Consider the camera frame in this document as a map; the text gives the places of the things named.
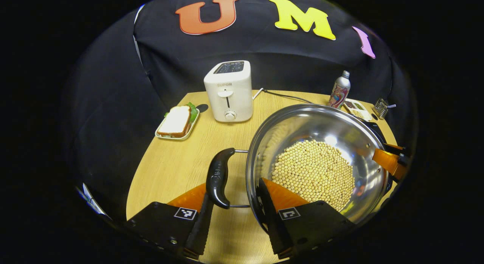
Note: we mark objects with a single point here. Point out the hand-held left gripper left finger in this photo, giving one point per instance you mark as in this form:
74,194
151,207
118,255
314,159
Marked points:
198,226

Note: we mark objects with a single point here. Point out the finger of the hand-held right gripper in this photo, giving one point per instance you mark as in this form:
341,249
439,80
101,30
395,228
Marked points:
397,149
387,162

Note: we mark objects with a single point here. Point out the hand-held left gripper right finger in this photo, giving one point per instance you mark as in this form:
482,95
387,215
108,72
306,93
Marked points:
272,218

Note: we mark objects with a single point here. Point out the soybeans in pot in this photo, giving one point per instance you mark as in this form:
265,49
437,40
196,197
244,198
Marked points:
314,173

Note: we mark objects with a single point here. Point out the white divided dish of beans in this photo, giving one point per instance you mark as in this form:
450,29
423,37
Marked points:
357,109

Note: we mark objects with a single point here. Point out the silver bottle with colourful label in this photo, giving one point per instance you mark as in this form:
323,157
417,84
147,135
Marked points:
339,90

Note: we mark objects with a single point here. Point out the sandwich with lettuce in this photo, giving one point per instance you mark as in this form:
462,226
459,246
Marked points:
176,122

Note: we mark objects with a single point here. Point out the black desk grommet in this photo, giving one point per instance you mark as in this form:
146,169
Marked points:
203,107

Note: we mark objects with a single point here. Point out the white toaster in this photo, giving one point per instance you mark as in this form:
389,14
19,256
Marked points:
228,93

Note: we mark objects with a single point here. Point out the black backdrop cloth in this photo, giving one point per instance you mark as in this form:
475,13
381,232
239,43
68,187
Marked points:
264,59

